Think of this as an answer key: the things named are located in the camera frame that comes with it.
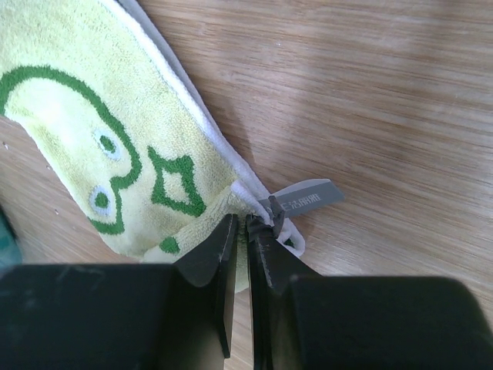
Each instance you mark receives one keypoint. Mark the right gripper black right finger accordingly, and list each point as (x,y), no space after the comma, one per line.
(304,320)

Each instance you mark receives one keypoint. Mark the green frog pattern towel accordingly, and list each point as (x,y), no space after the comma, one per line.
(114,113)

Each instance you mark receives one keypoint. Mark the clear blue plastic bin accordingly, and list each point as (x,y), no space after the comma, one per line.
(11,255)

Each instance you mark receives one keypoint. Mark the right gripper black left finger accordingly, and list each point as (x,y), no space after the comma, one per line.
(123,316)

